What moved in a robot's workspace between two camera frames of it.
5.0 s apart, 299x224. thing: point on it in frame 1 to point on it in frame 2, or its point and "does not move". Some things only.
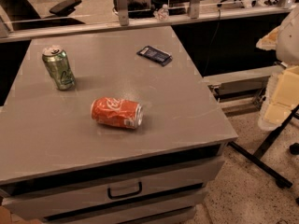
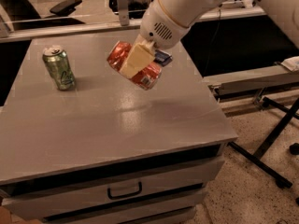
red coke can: (125, 114) to (147, 78)
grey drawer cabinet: (109, 128) does not move
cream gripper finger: (281, 98) to (157, 28)
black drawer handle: (127, 194) does not move
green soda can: (57, 63) does not move
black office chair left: (22, 15) does not move
